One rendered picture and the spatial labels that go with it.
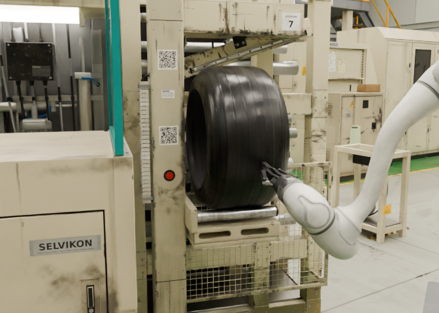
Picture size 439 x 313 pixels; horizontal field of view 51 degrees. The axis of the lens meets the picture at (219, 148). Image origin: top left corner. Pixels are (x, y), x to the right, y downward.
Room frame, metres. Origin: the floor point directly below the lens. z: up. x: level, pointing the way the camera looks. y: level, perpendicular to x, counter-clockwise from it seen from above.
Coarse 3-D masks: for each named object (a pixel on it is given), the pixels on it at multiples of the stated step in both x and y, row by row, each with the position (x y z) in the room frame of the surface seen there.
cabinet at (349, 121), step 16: (336, 96) 6.31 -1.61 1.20; (352, 96) 6.38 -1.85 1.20; (368, 96) 6.59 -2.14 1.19; (336, 112) 6.30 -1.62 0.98; (352, 112) 6.38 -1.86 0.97; (368, 112) 6.56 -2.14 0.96; (336, 128) 6.29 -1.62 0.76; (352, 128) 6.38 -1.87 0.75; (368, 128) 6.57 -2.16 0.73; (336, 144) 6.28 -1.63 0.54; (368, 144) 6.58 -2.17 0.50; (352, 160) 6.40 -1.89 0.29; (352, 176) 6.44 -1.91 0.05
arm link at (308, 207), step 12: (288, 192) 1.31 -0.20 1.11; (300, 192) 1.27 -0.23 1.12; (312, 192) 1.26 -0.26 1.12; (288, 204) 1.28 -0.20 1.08; (300, 204) 1.24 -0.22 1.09; (312, 204) 1.21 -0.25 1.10; (324, 204) 1.22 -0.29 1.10; (300, 216) 1.22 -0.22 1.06; (312, 216) 1.20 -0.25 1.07; (324, 216) 1.21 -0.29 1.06; (312, 228) 1.22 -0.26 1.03; (324, 228) 1.27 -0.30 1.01
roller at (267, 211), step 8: (232, 208) 1.78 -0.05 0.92; (240, 208) 1.78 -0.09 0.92; (248, 208) 1.78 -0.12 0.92; (256, 208) 1.79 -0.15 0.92; (264, 208) 1.80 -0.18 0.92; (272, 208) 1.80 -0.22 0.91; (200, 216) 1.72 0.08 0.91; (208, 216) 1.73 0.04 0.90; (216, 216) 1.74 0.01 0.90; (224, 216) 1.74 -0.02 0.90; (232, 216) 1.75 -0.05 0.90; (240, 216) 1.76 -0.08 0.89; (248, 216) 1.77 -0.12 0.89; (256, 216) 1.78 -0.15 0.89; (264, 216) 1.79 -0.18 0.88; (272, 216) 1.81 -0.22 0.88
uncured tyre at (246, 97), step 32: (192, 96) 2.00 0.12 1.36; (224, 96) 1.67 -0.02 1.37; (256, 96) 1.70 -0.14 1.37; (192, 128) 2.14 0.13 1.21; (224, 128) 1.62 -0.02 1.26; (256, 128) 1.64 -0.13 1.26; (288, 128) 1.71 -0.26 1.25; (192, 160) 2.05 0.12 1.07; (224, 160) 1.61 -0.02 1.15; (256, 160) 1.64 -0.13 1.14; (288, 160) 1.72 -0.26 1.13; (224, 192) 1.66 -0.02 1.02; (256, 192) 1.70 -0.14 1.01
